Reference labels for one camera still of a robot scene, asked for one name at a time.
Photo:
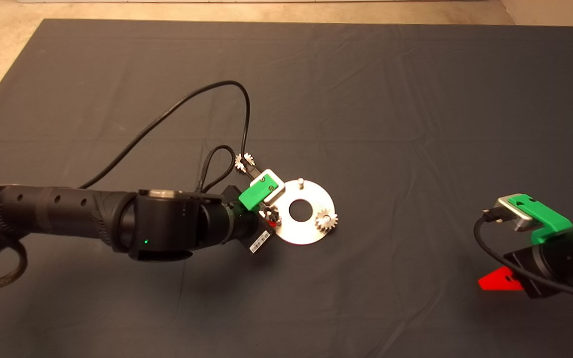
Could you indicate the green left camera mount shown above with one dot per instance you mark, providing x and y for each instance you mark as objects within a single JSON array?
[{"x": 254, "y": 195}]

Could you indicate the dark grey table cloth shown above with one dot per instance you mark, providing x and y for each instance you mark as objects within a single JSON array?
[{"x": 366, "y": 74}]

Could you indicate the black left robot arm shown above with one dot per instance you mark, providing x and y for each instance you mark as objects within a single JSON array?
[{"x": 67, "y": 209}]

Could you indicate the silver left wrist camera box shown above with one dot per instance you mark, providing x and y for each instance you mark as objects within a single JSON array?
[{"x": 275, "y": 186}]

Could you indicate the green right camera mount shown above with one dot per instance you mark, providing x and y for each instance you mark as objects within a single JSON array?
[{"x": 547, "y": 216}]

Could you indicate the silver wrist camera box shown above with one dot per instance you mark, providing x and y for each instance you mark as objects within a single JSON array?
[
  {"x": 513, "y": 215},
  {"x": 275, "y": 186}
]

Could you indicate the round metal carrier plate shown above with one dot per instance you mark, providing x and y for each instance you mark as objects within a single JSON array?
[{"x": 311, "y": 199}]

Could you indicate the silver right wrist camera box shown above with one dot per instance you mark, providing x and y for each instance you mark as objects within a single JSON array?
[{"x": 513, "y": 215}]

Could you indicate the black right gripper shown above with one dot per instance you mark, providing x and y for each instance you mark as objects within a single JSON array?
[{"x": 555, "y": 266}]

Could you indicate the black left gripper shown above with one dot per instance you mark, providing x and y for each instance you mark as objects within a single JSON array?
[{"x": 249, "y": 226}]

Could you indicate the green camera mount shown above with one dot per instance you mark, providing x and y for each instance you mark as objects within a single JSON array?
[
  {"x": 254, "y": 195},
  {"x": 547, "y": 216}
]

